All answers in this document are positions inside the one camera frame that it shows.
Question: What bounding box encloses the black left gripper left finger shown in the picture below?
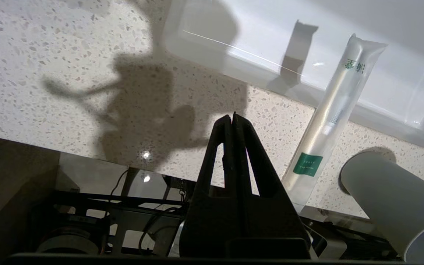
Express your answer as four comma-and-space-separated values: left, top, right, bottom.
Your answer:
180, 114, 243, 259

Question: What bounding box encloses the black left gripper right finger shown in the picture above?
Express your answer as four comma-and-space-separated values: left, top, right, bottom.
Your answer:
232, 112, 312, 259

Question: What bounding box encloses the slim toothbrush pack green label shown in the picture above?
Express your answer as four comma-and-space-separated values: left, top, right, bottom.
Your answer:
281, 34, 388, 213

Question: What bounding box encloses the grey plastic cup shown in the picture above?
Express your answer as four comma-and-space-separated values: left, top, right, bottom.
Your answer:
339, 151, 424, 264

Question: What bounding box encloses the brown vanity cabinet front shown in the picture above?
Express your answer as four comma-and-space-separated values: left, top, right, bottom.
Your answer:
0, 133, 61, 260

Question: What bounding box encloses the white ceramic sink basin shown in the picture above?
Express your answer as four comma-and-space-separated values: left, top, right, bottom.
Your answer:
163, 0, 424, 156

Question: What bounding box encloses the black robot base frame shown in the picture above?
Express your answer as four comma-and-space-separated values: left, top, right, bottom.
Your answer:
28, 166, 398, 260

